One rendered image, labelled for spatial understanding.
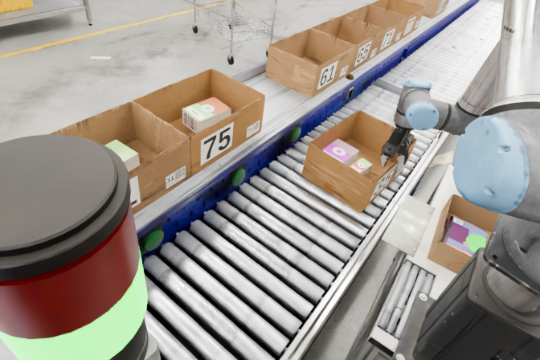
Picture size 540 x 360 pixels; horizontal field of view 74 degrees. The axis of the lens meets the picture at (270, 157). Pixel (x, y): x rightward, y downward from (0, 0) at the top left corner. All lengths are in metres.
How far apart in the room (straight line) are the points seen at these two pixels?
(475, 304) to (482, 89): 0.60
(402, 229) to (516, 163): 0.86
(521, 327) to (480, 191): 0.38
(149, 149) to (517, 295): 1.14
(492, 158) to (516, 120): 0.08
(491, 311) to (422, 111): 0.58
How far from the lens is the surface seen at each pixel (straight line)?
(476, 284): 0.96
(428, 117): 1.20
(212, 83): 1.57
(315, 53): 2.15
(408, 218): 1.49
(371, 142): 1.73
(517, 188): 0.64
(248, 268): 1.18
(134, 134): 1.40
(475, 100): 1.22
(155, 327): 1.10
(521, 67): 0.75
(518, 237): 0.85
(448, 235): 1.47
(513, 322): 0.95
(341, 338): 1.98
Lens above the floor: 1.74
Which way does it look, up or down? 39 degrees down
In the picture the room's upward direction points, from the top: 9 degrees clockwise
